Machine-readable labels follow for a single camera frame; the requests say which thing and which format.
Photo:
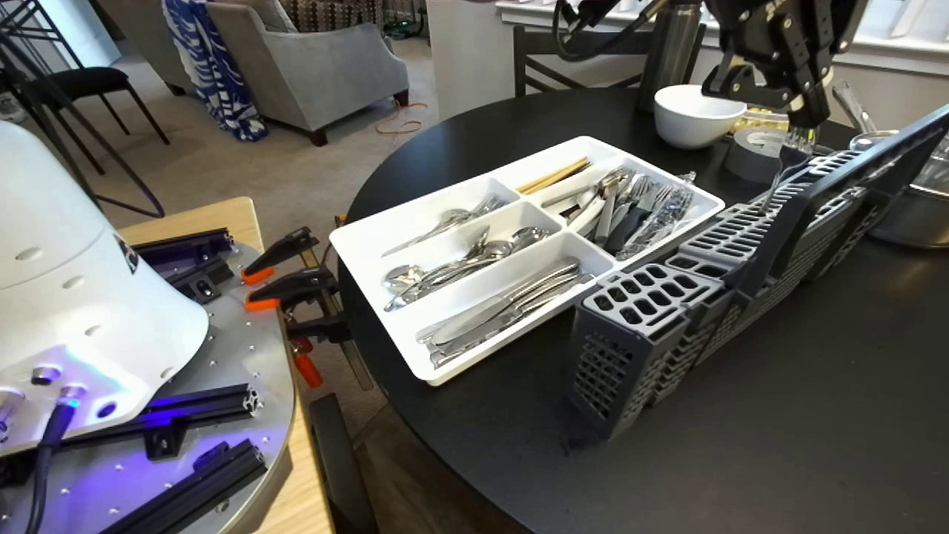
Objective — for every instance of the black metal frame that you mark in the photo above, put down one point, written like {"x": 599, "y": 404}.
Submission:
{"x": 44, "y": 74}

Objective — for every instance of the black dining chair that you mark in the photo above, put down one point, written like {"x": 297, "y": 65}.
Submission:
{"x": 534, "y": 55}

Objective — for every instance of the yellow packet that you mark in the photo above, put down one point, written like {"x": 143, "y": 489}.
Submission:
{"x": 764, "y": 119}

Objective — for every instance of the steel thermos bottle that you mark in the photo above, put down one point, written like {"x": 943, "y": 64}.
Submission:
{"x": 671, "y": 52}

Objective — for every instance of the metal pot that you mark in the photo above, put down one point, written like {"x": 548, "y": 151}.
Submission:
{"x": 916, "y": 211}

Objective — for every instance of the grey armchair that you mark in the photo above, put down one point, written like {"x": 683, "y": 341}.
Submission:
{"x": 326, "y": 70}

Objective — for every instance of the heap of metal forks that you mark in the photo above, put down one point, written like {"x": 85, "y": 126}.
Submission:
{"x": 452, "y": 219}

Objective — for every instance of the bundle of wooden chopsticks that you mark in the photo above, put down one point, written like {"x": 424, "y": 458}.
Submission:
{"x": 552, "y": 176}

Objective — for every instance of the grey dishwasher cutlery basket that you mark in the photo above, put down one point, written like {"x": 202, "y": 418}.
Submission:
{"x": 637, "y": 334}

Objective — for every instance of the blue and white blanket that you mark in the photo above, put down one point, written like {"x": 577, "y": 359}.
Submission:
{"x": 215, "y": 67}

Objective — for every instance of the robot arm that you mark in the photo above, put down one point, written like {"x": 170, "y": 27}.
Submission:
{"x": 81, "y": 297}

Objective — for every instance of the white bowl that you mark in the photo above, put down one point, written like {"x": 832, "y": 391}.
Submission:
{"x": 693, "y": 119}

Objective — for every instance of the black and orange clamp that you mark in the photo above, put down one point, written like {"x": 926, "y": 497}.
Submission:
{"x": 315, "y": 334}
{"x": 285, "y": 251}
{"x": 296, "y": 285}

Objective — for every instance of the heap of metal spoons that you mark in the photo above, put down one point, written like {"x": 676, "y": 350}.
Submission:
{"x": 460, "y": 265}

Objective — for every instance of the black padded chair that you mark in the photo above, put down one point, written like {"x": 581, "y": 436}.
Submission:
{"x": 81, "y": 80}

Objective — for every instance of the heap of metal knives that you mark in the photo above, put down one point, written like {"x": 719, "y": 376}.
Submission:
{"x": 504, "y": 308}

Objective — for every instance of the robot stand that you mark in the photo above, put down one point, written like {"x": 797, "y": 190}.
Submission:
{"x": 252, "y": 356}

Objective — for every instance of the white cutlery tray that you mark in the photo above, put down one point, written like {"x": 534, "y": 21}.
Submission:
{"x": 415, "y": 311}

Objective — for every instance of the roll of grey tape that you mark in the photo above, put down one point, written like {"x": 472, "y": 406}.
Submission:
{"x": 749, "y": 157}

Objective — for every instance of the heap of mixed cutlery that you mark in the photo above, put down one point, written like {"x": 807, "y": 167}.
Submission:
{"x": 630, "y": 211}

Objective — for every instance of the metal tongs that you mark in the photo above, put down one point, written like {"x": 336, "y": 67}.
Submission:
{"x": 851, "y": 105}

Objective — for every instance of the clear plastic fork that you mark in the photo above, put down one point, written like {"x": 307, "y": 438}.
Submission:
{"x": 790, "y": 157}

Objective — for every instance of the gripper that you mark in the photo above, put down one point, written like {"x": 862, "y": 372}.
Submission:
{"x": 771, "y": 15}

